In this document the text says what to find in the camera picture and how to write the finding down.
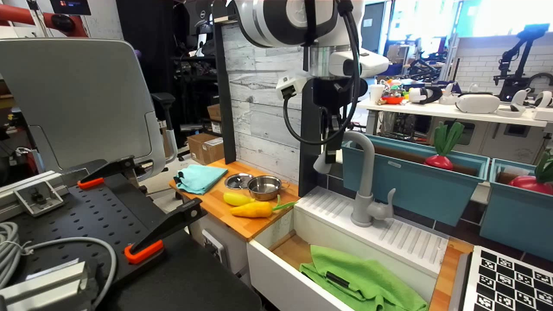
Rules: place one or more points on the small silver pot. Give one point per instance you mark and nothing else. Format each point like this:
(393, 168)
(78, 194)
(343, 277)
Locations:
(265, 187)

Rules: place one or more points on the orange plush carrot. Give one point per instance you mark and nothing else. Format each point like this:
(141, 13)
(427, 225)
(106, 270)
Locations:
(260, 210)

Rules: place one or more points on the green cloth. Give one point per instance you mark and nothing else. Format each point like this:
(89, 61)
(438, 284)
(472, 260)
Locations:
(362, 284)

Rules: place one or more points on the left teal planter box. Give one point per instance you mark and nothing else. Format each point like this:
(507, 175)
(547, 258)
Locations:
(422, 189)

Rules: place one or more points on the yellow toy banana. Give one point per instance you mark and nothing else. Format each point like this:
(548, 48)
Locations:
(236, 200)

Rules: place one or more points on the white sink unit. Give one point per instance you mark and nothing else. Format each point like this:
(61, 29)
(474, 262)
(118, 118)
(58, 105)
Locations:
(324, 219)

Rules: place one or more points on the checkered calibration board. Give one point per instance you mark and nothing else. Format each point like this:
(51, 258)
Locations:
(498, 283)

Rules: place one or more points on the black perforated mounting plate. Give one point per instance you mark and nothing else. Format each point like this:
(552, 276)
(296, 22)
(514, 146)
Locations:
(96, 225)

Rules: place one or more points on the teal planter box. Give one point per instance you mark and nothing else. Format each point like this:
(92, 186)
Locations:
(519, 210)
(422, 189)

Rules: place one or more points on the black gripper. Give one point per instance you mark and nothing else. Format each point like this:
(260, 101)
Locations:
(332, 96)

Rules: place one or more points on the silver pot lid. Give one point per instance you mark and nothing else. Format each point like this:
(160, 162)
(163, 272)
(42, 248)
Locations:
(237, 182)

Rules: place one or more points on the grey wood backsplash panel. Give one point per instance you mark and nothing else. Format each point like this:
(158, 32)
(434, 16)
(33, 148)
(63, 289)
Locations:
(261, 139)

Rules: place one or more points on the grey faucet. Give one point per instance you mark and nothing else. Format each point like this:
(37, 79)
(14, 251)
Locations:
(367, 210)

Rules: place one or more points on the light blue cloth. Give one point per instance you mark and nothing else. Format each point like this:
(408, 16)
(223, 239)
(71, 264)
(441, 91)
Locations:
(198, 179)

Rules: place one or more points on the right teal planter box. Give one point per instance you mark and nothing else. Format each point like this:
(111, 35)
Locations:
(519, 210)

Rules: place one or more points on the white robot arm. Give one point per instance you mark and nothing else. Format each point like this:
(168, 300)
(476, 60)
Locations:
(327, 30)

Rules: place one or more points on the cardboard box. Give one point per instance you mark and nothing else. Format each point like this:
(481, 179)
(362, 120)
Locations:
(206, 148)

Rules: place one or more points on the black clamp orange tip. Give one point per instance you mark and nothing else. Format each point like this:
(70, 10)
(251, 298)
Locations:
(153, 243)

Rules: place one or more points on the red toy radish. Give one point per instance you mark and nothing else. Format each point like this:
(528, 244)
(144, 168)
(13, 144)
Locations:
(445, 141)

